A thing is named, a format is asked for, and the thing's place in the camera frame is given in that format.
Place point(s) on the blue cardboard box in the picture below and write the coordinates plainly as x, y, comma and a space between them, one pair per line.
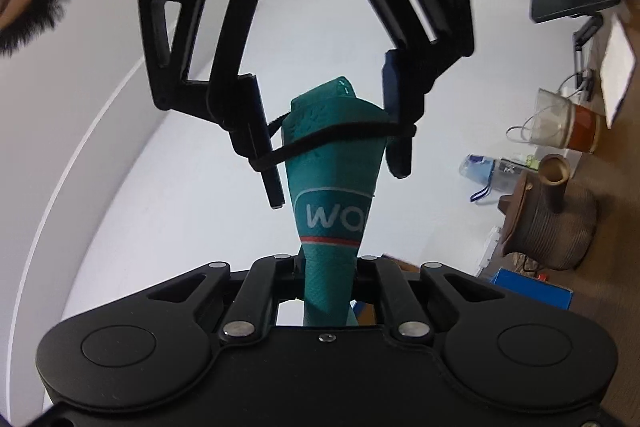
530, 289

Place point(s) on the teal cloth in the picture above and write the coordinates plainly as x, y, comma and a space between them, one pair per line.
330, 207

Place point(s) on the brown clay teapot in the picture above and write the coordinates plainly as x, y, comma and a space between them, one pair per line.
550, 232

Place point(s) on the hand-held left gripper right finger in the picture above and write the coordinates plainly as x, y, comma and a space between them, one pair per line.
370, 279

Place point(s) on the white paper napkin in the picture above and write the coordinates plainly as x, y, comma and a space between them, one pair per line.
617, 72

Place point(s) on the glass of tea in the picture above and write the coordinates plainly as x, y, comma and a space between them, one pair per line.
580, 127

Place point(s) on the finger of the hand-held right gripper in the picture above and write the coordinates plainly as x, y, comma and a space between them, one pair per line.
405, 77
247, 117

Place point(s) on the white plastic container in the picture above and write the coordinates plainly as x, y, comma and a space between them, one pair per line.
492, 252

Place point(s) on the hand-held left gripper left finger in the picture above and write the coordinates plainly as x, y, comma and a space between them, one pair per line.
290, 277

